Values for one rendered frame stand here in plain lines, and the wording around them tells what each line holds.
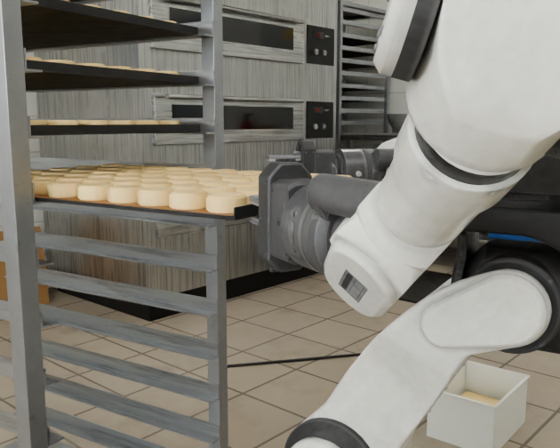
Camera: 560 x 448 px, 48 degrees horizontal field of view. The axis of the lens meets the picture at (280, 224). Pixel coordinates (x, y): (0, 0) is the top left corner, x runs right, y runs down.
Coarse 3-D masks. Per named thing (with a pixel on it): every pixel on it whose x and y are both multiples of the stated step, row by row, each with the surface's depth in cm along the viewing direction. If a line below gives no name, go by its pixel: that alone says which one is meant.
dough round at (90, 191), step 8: (80, 184) 89; (88, 184) 89; (96, 184) 89; (104, 184) 89; (112, 184) 89; (80, 192) 87; (88, 192) 86; (96, 192) 86; (104, 192) 87; (88, 200) 87; (96, 200) 87
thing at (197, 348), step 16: (64, 320) 151; (80, 320) 149; (96, 320) 146; (112, 320) 143; (112, 336) 140; (128, 336) 140; (144, 336) 139; (160, 336) 136; (176, 336) 134; (176, 352) 131; (192, 352) 130; (208, 352) 130
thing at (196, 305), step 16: (48, 272) 152; (64, 288) 146; (80, 288) 146; (96, 288) 144; (112, 288) 142; (128, 288) 139; (144, 288) 137; (144, 304) 134; (160, 304) 133; (176, 304) 132; (192, 304) 130; (208, 304) 128
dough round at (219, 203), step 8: (224, 192) 79; (232, 192) 79; (208, 200) 76; (216, 200) 75; (224, 200) 75; (232, 200) 75; (240, 200) 75; (208, 208) 76; (216, 208) 75; (224, 208) 75; (232, 208) 75
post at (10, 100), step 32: (0, 0) 81; (0, 32) 82; (0, 64) 82; (0, 96) 83; (0, 128) 84; (0, 160) 85; (0, 192) 86; (32, 224) 88; (32, 256) 88; (32, 288) 88; (32, 320) 89; (32, 352) 89; (32, 384) 90; (32, 416) 90
